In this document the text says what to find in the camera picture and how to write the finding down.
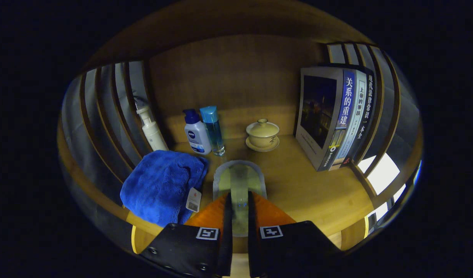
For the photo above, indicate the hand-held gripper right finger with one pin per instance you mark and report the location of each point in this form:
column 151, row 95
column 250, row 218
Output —
column 253, row 239

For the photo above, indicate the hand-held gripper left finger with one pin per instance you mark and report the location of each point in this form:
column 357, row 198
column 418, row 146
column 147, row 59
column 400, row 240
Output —
column 225, row 239

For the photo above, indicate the green soap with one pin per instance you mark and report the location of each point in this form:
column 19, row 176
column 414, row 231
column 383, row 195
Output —
column 238, row 181

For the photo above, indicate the wooden countertop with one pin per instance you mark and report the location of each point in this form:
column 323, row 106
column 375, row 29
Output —
column 306, row 189

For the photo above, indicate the wooden cabinet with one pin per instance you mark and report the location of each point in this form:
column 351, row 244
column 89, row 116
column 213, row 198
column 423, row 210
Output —
column 228, row 77

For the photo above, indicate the blue towel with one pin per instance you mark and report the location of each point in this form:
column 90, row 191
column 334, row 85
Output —
column 159, row 185

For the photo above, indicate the beige saucer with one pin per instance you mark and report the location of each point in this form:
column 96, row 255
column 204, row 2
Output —
column 262, row 149

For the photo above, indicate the white bottle with blue cap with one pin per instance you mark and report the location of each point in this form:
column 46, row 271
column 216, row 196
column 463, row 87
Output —
column 198, row 137

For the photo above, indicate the beige lidded teacup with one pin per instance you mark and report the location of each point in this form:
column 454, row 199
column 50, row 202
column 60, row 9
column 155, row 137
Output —
column 262, row 133

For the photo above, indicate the teal clear bottle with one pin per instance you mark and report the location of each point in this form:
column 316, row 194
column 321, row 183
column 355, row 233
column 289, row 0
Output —
column 214, row 131

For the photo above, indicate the white pump bottle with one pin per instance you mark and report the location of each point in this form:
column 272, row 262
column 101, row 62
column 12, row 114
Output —
column 153, row 135

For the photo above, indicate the white box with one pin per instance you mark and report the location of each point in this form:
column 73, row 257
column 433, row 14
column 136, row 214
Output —
column 381, row 173

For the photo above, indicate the grey book with dark cover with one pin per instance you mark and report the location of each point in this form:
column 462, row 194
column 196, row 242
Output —
column 317, row 108

